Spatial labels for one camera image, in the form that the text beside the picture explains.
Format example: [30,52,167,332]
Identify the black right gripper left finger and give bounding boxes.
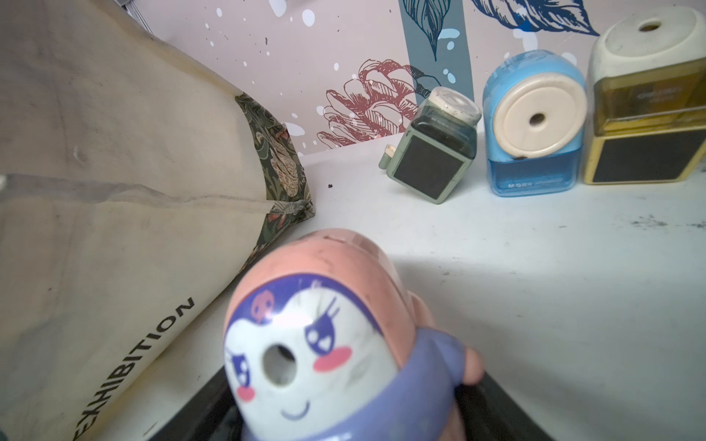
[150,368,243,441]

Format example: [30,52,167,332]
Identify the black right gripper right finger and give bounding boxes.
[455,374,553,441]

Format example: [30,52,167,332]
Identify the pink face sharpener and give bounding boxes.
[222,229,484,440]

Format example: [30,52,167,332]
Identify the canvas tote bag green handles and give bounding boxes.
[1,1,314,440]

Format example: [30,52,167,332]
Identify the yellow sharpener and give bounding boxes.
[582,6,705,185]

